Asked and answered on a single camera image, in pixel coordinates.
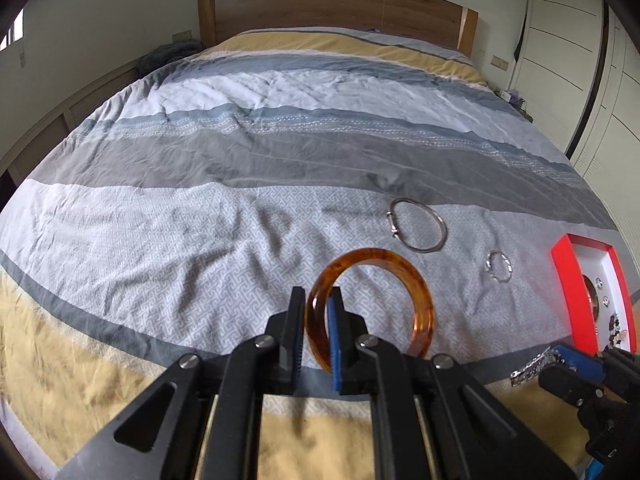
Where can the wooden nightstand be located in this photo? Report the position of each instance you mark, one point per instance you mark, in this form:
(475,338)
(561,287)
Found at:
(526,109)

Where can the small white box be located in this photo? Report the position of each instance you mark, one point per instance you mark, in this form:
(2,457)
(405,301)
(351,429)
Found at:
(511,95)

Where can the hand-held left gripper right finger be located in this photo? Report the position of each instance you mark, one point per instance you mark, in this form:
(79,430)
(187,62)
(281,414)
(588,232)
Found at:
(336,350)

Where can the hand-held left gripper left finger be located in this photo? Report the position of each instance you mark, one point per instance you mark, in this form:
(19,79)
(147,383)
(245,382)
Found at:
(298,330)

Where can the wooden headboard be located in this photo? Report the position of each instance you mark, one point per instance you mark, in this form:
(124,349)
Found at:
(325,5)

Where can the silver bangle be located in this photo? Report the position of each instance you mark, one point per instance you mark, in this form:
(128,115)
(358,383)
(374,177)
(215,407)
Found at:
(391,220)

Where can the grey cloth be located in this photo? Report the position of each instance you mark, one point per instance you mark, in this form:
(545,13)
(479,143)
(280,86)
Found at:
(170,56)

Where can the wall socket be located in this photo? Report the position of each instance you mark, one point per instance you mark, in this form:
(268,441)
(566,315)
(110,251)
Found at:
(499,62)

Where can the red box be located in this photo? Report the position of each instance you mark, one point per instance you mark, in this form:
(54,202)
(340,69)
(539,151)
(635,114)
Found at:
(570,285)

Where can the amber bangle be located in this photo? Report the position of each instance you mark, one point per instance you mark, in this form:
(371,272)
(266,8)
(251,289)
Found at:
(424,320)

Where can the white wardrobe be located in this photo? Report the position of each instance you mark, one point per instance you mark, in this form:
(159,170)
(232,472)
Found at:
(565,60)

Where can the dark brown bangle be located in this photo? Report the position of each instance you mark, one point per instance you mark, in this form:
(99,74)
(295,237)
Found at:
(590,292)

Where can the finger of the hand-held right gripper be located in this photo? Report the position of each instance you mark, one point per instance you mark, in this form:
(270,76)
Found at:
(565,385)
(582,362)

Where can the striped blanket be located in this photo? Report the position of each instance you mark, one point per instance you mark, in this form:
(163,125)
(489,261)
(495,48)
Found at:
(200,210)

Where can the window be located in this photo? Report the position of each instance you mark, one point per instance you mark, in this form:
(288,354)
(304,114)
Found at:
(15,30)

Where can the low wooden cabinet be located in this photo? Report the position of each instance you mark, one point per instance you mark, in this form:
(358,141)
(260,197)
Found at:
(50,130)

